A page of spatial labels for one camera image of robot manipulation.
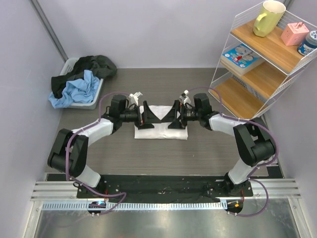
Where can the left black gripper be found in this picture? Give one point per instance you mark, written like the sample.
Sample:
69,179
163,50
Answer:
145,119

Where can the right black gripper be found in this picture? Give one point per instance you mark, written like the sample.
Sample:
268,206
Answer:
180,123

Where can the white long sleeve shirt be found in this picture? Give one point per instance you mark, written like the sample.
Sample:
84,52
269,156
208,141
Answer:
161,130

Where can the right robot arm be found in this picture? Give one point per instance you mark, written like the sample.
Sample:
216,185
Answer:
254,141

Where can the light blue shirt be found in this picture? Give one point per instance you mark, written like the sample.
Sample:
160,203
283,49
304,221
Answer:
79,90

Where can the black shirt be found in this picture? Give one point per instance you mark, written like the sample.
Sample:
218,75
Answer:
101,67

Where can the blue white book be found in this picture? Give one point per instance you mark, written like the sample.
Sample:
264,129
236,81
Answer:
240,59

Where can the grey plastic basket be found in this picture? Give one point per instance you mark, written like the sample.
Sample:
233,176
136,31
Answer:
84,99

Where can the yellow green mug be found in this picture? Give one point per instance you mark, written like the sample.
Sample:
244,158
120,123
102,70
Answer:
270,14

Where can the pink cube box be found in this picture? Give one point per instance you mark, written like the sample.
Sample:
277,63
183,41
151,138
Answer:
294,33

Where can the blue white tin can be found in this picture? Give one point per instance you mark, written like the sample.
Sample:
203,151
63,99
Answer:
308,44

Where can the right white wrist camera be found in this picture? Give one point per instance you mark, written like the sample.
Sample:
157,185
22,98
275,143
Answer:
184,98

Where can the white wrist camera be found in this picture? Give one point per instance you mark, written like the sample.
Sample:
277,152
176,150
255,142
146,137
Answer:
134,98
184,98

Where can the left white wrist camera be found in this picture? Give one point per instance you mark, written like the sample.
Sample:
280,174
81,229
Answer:
134,98

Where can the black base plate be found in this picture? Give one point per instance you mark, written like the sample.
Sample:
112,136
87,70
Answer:
172,186

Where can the white wire wooden shelf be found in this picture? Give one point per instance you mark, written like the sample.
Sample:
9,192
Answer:
254,93

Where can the white slotted cable duct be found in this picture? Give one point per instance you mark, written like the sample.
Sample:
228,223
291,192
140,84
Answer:
101,206

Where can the aluminium rail frame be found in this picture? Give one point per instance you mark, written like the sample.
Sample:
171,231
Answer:
174,158

